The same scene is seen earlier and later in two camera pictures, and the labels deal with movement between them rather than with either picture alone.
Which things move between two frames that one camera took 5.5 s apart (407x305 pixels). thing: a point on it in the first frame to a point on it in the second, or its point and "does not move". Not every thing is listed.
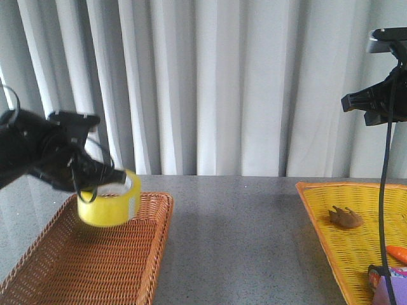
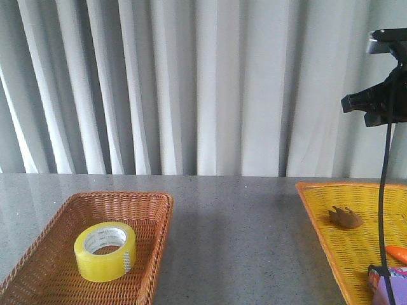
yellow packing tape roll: [110, 204] to [105, 267]
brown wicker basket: [71, 262] does not move
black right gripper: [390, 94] does not move
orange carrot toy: [399, 252] does not move
